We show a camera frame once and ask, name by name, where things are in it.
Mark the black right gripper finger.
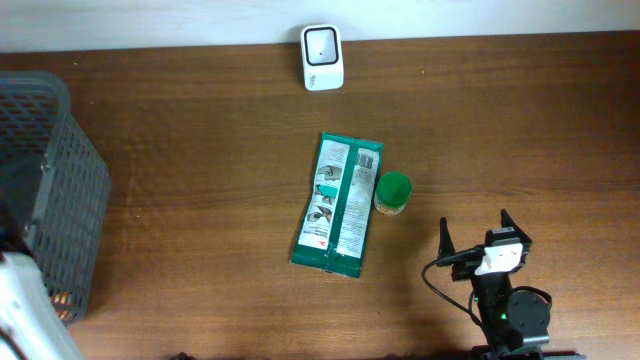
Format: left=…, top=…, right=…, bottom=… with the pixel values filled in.
left=437, top=217, right=456, bottom=267
left=500, top=209, right=532, bottom=250

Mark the green wipes packet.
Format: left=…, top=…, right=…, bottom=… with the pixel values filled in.
left=291, top=133, right=384, bottom=278

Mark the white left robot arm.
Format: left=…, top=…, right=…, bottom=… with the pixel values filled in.
left=1, top=203, right=83, bottom=360

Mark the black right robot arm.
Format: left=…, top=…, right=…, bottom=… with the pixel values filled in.
left=421, top=210, right=585, bottom=360

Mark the white barcode scanner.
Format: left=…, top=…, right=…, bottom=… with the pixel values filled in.
left=300, top=24, right=345, bottom=91

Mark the green lid glass jar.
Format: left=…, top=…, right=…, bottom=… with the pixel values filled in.
left=374, top=172, right=412, bottom=216

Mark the grey plastic mesh basket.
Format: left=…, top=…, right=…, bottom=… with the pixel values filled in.
left=1, top=72, right=111, bottom=326

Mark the black camera cable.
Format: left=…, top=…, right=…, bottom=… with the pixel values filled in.
left=421, top=248, right=489, bottom=331

